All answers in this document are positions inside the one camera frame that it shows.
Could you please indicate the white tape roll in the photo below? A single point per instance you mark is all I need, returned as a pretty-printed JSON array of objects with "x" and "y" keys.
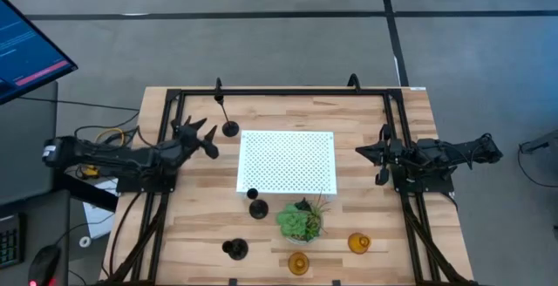
[{"x": 81, "y": 242}]

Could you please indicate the black aluminium table frame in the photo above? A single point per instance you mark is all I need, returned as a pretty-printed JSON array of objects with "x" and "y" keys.
[{"x": 283, "y": 91}]

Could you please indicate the black metal candlestick holder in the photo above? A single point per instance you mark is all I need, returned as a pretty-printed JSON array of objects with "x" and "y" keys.
[
  {"x": 238, "y": 249},
  {"x": 230, "y": 128},
  {"x": 258, "y": 209}
]

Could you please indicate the yellow connector block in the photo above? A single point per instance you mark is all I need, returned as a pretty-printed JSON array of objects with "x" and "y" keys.
[{"x": 90, "y": 171}]

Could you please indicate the light green succulent plant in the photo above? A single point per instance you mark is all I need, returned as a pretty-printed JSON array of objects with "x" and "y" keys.
[{"x": 293, "y": 224}]

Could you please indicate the black arched frame bracket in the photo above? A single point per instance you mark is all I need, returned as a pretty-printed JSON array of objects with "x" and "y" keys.
[
  {"x": 218, "y": 83},
  {"x": 354, "y": 81}
]

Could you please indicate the dark spiky plant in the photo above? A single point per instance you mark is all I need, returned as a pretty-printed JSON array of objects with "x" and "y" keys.
[{"x": 316, "y": 211}]

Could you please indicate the white paper sheet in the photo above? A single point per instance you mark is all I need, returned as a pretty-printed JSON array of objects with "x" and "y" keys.
[{"x": 98, "y": 218}]

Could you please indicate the black computer keyboard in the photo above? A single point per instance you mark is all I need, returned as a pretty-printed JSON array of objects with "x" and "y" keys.
[{"x": 9, "y": 242}]

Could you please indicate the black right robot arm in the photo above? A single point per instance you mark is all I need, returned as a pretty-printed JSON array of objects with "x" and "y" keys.
[{"x": 440, "y": 153}]

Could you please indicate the black diagonal desk beam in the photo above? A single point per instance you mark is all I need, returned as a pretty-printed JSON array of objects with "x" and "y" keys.
[{"x": 87, "y": 192}]

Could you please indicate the black computer mouse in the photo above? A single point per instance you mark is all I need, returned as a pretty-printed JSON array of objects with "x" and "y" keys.
[{"x": 43, "y": 265}]

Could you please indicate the white perforated metal shelf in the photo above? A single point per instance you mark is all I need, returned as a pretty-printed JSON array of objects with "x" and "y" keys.
[{"x": 287, "y": 161}]

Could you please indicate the dark grey desk surface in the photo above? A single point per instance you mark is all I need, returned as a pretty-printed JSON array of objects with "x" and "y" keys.
[{"x": 43, "y": 220}]

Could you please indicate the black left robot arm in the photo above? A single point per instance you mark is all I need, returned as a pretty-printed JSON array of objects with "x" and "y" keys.
[{"x": 109, "y": 157}]

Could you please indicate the blue-screen computer monitor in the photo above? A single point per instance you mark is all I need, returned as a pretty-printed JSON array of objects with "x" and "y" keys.
[{"x": 26, "y": 50}]

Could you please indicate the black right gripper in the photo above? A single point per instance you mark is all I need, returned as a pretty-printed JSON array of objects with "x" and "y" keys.
[{"x": 394, "y": 151}]

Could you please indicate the grey equipment base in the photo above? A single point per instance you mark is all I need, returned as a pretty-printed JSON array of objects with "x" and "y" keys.
[{"x": 549, "y": 140}]

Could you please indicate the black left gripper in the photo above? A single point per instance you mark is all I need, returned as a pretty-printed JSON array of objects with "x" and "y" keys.
[{"x": 192, "y": 140}]

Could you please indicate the white table corner sticker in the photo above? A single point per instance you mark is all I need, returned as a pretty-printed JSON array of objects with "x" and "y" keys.
[{"x": 417, "y": 88}]

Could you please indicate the amber glass candle holder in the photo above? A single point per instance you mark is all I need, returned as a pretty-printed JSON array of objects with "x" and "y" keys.
[
  {"x": 358, "y": 243},
  {"x": 298, "y": 263}
]

